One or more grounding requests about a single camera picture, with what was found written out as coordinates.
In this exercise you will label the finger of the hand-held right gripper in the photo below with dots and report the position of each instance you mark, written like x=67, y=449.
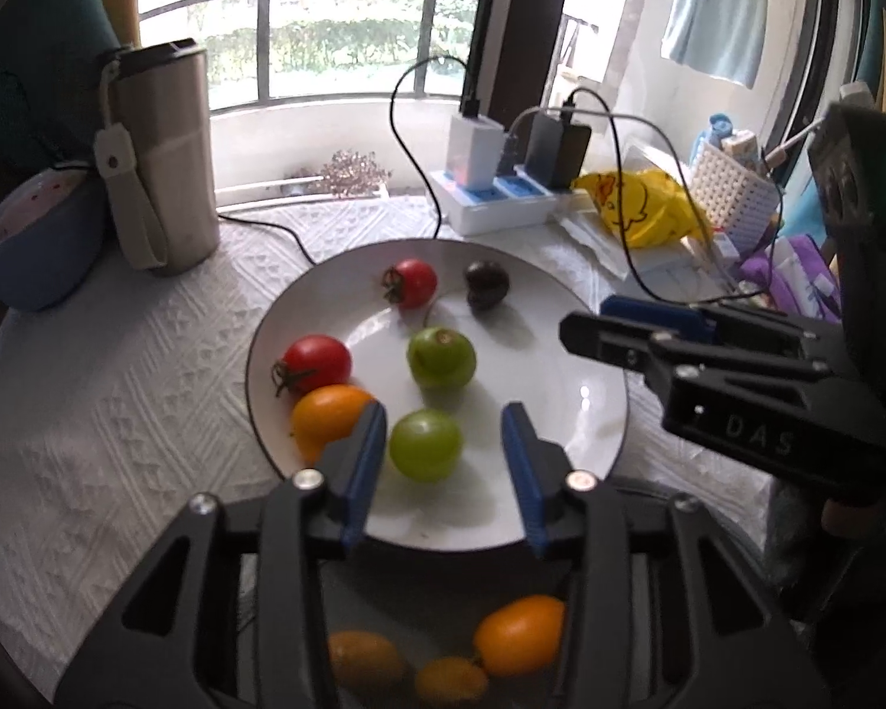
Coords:
x=657, y=314
x=605, y=336

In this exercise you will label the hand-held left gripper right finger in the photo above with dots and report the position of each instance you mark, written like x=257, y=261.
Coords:
x=524, y=473

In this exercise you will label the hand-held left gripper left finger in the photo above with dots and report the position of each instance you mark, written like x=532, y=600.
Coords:
x=358, y=473

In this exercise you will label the orange kumquat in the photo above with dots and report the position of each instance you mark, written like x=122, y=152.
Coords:
x=520, y=635
x=325, y=421

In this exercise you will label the green cherry tomato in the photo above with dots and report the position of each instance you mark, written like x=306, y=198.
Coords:
x=441, y=357
x=426, y=445

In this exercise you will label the white plate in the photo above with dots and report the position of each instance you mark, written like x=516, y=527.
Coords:
x=524, y=354

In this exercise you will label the red cherry tomato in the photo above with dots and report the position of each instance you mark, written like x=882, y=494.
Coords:
x=413, y=283
x=317, y=362

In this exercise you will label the dark purple cherry tomato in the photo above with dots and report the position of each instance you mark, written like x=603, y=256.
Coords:
x=486, y=284

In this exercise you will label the white paper stack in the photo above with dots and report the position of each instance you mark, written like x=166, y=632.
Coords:
x=672, y=269

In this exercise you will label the white tube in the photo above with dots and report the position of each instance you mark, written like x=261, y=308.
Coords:
x=805, y=282

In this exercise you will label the purple packet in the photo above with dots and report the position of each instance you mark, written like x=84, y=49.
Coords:
x=764, y=277

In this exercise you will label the yellow plastic bag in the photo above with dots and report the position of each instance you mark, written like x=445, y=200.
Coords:
x=635, y=199

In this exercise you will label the white perforated basket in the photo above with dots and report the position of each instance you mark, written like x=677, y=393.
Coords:
x=735, y=199

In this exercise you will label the white power strip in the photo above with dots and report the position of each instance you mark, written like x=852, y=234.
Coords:
x=502, y=210

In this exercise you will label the black charger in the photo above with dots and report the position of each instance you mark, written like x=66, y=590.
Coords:
x=557, y=151

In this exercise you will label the white charger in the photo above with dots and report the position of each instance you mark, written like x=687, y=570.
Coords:
x=474, y=151

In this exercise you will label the white textured tablecloth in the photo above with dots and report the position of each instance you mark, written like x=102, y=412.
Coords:
x=118, y=421

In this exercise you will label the dried flower bunch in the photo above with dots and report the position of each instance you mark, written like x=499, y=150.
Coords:
x=354, y=173

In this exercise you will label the light blue hanging towel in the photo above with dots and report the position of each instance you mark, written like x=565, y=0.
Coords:
x=716, y=15

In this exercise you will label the blue bowl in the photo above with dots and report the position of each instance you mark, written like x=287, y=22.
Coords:
x=44, y=266

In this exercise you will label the dark green curtain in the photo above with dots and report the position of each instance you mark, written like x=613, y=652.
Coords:
x=29, y=29

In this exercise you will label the black window frame post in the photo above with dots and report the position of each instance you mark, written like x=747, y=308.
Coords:
x=517, y=22

